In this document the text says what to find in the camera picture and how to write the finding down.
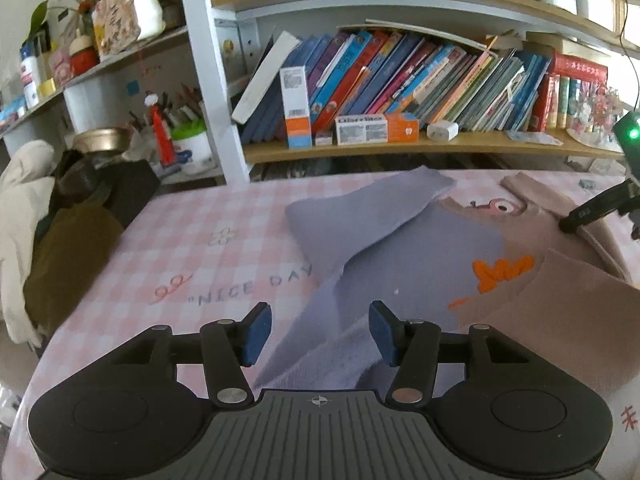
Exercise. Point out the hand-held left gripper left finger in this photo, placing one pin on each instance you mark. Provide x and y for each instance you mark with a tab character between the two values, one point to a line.
257	332

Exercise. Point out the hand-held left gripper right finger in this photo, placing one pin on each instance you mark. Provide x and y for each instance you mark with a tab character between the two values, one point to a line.
382	332

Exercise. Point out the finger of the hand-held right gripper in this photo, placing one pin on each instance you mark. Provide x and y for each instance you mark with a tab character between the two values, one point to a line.
592	210

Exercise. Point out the pink and lavender towel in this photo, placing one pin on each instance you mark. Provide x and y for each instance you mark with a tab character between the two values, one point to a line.
425	240

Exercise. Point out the small green packet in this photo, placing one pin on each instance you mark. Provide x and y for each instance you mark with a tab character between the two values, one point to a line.
587	183

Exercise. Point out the sparkly crystal ornament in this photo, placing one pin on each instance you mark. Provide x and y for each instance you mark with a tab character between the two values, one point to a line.
595	115

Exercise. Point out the red boxed book set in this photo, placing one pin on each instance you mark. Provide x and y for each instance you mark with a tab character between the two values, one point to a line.
575	90

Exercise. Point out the pink checked printed table mat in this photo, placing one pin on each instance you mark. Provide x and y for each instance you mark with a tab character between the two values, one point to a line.
200	260

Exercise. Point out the clear plastic packet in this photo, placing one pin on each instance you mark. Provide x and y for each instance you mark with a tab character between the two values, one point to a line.
532	137

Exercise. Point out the white charger plug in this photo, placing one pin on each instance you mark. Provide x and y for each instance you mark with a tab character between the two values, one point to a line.
442	130

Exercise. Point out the black bag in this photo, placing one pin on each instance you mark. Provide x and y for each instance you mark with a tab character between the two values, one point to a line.
130	185

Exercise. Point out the white green pen cup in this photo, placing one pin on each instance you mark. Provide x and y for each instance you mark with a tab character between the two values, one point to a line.
194	147

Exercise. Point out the brown garment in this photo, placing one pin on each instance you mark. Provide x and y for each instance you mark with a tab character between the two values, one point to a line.
75	250

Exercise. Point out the flat white orange box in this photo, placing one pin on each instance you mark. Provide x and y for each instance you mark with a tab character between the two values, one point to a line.
370	129

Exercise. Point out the red bottle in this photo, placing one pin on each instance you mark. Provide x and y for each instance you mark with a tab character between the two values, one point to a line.
162	132

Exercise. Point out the tall white orange blue box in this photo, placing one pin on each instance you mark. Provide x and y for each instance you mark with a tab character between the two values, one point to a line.
296	110

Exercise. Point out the row of colourful books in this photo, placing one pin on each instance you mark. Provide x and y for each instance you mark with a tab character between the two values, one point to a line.
400	75

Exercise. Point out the round gold tin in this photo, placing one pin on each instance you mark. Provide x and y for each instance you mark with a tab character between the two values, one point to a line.
100	140

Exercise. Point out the white and wooden bookshelf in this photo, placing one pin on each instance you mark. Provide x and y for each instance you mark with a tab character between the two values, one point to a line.
212	85

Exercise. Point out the cream garment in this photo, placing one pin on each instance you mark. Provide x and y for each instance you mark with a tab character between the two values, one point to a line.
20	220

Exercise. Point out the red round jar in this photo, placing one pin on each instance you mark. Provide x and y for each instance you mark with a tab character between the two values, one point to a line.
84	57

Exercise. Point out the white plastic bottle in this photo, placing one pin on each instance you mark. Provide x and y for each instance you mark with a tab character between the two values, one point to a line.
30	77

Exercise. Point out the pink floral plaque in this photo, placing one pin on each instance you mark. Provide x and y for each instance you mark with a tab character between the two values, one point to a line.
117	20

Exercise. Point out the white ceramic vase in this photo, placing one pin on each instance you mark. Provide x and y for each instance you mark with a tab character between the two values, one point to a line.
148	5

